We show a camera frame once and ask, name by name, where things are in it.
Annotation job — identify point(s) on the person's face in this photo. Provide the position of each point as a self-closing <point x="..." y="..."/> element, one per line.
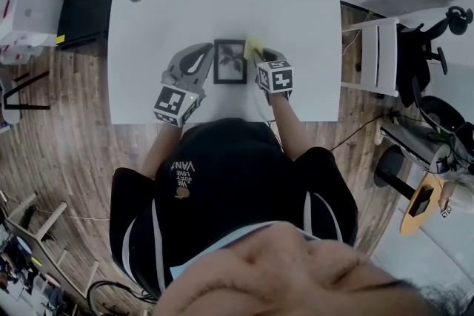
<point x="289" y="277"/>

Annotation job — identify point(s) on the blue face mask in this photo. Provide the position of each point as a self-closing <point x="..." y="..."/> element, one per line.
<point x="207" y="255"/>

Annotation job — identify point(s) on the black picture frame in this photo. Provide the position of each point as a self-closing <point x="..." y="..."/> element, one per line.
<point x="230" y="63"/>

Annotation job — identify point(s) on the person's left forearm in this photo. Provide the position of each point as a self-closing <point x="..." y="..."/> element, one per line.
<point x="159" y="151"/>

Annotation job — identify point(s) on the yellow cloth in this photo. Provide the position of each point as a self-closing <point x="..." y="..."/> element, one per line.
<point x="253" y="46"/>

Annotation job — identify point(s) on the person's right forearm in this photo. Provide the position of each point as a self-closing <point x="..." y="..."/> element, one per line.
<point x="292" y="133"/>

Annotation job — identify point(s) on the person's black t-shirt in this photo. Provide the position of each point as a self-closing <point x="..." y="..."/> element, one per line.
<point x="233" y="200"/>

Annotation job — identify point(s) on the white chair with black legs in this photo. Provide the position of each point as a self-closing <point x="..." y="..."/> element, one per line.
<point x="15" y="100"/>

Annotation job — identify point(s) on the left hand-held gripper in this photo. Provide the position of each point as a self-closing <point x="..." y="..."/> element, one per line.
<point x="174" y="103"/>

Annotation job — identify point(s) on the small black box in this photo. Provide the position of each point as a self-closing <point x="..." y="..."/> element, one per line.
<point x="420" y="201"/>

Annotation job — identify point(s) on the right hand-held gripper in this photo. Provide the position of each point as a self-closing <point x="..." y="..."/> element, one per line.
<point x="276" y="79"/>

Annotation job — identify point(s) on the white slatted chair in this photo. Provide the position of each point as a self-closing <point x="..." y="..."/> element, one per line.
<point x="374" y="55"/>

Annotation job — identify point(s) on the wooden workbench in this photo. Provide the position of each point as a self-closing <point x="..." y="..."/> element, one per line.
<point x="33" y="251"/>

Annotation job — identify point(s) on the white table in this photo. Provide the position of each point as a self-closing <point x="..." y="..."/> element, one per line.
<point x="229" y="7"/>

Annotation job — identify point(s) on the black cabinet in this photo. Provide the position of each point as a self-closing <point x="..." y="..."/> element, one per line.
<point x="85" y="15"/>

